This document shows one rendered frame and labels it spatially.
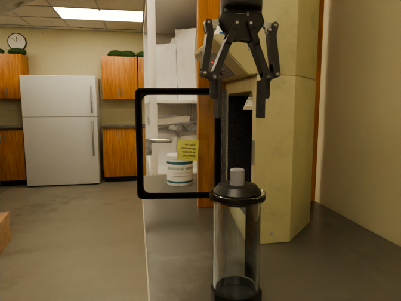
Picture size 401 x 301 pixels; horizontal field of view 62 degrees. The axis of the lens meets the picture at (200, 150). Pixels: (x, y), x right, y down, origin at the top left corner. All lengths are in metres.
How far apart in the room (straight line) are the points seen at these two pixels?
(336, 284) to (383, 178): 0.45
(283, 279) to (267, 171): 0.29
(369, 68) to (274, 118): 0.43
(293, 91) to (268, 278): 0.48
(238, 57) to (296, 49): 0.16
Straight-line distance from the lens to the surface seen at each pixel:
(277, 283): 0.81
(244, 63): 0.91
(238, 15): 0.64
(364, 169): 1.25
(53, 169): 5.99
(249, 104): 1.03
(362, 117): 1.25
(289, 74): 0.95
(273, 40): 0.65
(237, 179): 0.63
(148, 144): 1.19
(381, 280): 0.90
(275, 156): 0.94
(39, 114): 5.94
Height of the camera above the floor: 1.33
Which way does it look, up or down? 8 degrees down
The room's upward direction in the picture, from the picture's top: straight up
